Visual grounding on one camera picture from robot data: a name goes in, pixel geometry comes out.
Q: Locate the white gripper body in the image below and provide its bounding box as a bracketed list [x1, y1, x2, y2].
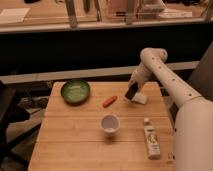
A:
[128, 64, 152, 90]

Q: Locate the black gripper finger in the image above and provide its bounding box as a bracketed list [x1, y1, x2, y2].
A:
[125, 82, 138, 100]

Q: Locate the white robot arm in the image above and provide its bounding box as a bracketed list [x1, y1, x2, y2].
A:
[125, 48, 213, 171]

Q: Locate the orange carrot toy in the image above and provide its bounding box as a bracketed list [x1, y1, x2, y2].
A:
[103, 96, 118, 108]

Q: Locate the white paper cup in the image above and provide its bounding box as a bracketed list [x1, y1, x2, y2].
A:
[101, 115, 120, 135]

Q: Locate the green bowl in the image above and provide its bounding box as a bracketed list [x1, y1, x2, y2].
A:
[60, 79, 90, 105]

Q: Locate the white bottle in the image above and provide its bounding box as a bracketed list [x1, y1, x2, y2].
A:
[143, 118, 161, 160]

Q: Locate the dark panel at right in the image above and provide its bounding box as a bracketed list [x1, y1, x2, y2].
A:
[188, 42, 213, 101]

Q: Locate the black chair at left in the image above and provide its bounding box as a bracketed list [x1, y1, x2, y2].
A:
[0, 80, 41, 167]

